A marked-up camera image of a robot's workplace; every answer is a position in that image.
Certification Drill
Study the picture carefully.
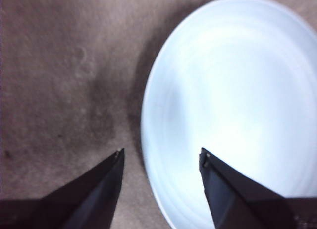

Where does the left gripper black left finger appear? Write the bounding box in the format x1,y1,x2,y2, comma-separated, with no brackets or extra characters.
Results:
0,148,125,229

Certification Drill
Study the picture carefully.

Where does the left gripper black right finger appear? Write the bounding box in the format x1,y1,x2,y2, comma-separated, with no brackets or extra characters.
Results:
199,147,317,229

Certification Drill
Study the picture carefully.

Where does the light blue round plate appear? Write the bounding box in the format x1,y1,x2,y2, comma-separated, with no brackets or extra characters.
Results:
140,0,317,229

